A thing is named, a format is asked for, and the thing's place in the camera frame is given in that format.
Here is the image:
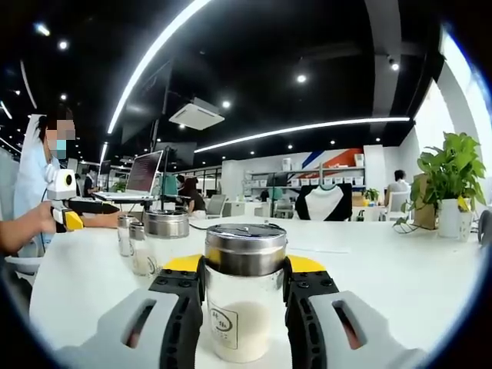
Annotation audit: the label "seasoning bottle little white powder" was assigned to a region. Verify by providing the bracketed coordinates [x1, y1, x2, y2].
[116, 214, 135, 258]

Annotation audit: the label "ceiling air conditioner unit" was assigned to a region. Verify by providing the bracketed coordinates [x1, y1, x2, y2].
[168, 96, 226, 130]

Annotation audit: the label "grey office chair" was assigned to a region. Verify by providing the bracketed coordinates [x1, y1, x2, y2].
[206, 193, 228, 221]

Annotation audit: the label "group of round ceiling spotlights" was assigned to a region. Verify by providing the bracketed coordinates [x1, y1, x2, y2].
[11, 22, 401, 155]

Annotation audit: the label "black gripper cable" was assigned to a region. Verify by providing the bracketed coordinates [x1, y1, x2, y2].
[37, 183, 51, 251]

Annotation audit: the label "wall shelf unit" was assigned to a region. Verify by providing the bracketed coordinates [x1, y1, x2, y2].
[244, 165, 367, 190]

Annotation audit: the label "dark monitor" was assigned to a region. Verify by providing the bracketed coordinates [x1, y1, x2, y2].
[153, 141, 197, 165]

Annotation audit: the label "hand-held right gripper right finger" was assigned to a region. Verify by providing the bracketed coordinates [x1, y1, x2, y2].
[282, 254, 429, 369]

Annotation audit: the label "dark hanging display panel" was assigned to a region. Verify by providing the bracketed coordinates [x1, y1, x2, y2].
[121, 61, 173, 144]

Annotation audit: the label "brown paper bag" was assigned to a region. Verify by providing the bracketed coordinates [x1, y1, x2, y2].
[413, 172, 440, 231]

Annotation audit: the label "open laptop on stand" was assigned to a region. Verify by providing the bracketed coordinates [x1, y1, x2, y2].
[94, 150, 165, 201]

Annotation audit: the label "seasoning bottle white granules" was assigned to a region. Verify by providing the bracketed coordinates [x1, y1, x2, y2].
[128, 221, 155, 277]

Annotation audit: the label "seasoning bottle pale powder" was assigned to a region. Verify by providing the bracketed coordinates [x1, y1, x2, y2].
[203, 224, 288, 364]

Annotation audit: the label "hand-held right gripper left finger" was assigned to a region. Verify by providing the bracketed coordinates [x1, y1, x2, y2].
[53, 253, 207, 369]

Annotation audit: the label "potted green plant white pot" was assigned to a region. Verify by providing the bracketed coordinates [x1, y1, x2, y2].
[391, 131, 488, 243]

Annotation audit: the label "person's left hand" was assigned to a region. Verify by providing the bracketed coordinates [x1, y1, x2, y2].
[36, 201, 58, 234]

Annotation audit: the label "long ceiling light strip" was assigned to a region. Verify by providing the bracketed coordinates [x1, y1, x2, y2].
[194, 117, 411, 154]
[106, 0, 213, 135]

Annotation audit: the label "white mesh chair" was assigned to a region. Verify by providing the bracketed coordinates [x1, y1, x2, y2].
[385, 191, 411, 222]

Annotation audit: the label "row of white storage boxes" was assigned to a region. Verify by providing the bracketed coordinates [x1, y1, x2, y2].
[288, 176, 364, 185]

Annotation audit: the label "white office chair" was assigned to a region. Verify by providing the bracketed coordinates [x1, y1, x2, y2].
[4, 254, 44, 276]

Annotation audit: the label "seasoning bottle brown powder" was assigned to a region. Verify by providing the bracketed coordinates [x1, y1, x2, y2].
[143, 209, 191, 272]

